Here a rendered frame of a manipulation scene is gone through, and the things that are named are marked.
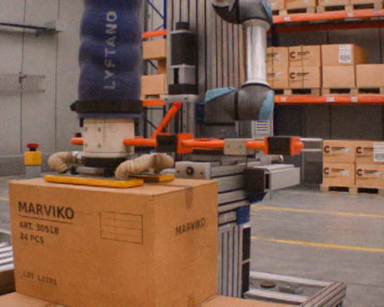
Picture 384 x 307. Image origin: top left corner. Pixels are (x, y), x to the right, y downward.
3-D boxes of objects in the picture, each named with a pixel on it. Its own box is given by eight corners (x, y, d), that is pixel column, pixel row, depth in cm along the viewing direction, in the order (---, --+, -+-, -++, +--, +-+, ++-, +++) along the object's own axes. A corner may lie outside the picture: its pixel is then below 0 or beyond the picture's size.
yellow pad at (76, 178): (43, 180, 176) (43, 166, 176) (63, 178, 185) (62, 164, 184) (125, 188, 160) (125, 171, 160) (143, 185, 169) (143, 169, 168)
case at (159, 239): (15, 292, 178) (7, 181, 176) (83, 270, 214) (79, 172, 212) (158, 328, 150) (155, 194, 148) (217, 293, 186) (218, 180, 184)
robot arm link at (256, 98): (236, 125, 214) (238, 6, 228) (274, 125, 212) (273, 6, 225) (233, 115, 203) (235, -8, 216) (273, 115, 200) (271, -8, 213)
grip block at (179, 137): (153, 153, 166) (153, 133, 166) (170, 151, 175) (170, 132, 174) (178, 153, 162) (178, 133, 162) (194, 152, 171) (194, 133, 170)
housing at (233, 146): (222, 154, 157) (222, 138, 156) (232, 153, 163) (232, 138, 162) (245, 155, 153) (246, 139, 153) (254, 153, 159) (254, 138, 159)
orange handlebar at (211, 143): (45, 145, 190) (45, 135, 190) (96, 143, 216) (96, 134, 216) (300, 153, 146) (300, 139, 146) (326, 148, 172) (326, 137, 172)
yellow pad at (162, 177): (79, 177, 193) (78, 163, 192) (96, 175, 201) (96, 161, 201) (159, 183, 177) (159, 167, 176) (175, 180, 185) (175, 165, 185)
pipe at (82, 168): (47, 169, 178) (47, 153, 177) (92, 165, 200) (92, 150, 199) (129, 175, 161) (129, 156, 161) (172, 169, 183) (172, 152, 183)
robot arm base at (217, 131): (215, 147, 223) (214, 122, 222) (247, 148, 214) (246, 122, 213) (192, 148, 210) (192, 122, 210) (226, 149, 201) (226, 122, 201)
